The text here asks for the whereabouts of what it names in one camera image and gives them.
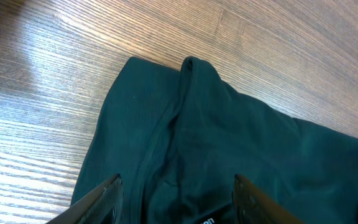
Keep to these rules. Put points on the black t-shirt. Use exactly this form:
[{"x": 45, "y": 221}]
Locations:
[{"x": 177, "y": 138}]

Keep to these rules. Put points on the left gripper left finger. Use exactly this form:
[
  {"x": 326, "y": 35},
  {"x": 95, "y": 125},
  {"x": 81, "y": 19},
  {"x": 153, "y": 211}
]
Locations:
[{"x": 101, "y": 205}]

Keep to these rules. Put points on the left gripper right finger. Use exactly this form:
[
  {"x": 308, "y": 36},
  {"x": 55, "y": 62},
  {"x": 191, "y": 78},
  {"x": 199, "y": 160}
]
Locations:
[{"x": 253, "y": 206}]

